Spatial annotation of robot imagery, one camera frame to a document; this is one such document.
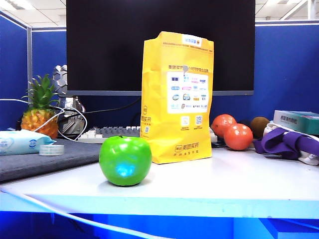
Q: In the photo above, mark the yellow printed paper bag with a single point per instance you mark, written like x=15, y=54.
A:
x=179, y=99

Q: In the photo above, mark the green apple with blue glare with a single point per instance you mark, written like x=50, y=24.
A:
x=125, y=160

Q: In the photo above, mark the grey and white keyboard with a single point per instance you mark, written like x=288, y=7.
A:
x=109, y=132

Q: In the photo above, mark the back red tomato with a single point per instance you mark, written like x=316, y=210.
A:
x=222, y=124

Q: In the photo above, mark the red tomato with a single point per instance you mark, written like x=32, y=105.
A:
x=238, y=137
x=222, y=124

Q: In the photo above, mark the black computer monitor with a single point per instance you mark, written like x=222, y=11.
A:
x=159, y=44

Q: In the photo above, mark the front red tomato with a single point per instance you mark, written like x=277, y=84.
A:
x=238, y=137

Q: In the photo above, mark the silver robot figurine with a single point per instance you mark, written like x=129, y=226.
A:
x=65, y=99

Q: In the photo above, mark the brown kiwi fruit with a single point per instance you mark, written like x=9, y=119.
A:
x=259, y=125

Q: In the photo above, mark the grey felt desk mat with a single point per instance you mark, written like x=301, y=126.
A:
x=54, y=159

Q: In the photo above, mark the clear tape roll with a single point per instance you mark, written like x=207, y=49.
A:
x=51, y=150

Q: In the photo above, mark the toy pineapple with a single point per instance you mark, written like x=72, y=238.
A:
x=40, y=115

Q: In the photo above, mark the purple cloth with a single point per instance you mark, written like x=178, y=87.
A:
x=281, y=143

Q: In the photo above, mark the teal medicine box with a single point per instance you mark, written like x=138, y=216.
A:
x=296, y=120

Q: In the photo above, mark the wet wipes pack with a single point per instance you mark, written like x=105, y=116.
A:
x=20, y=143

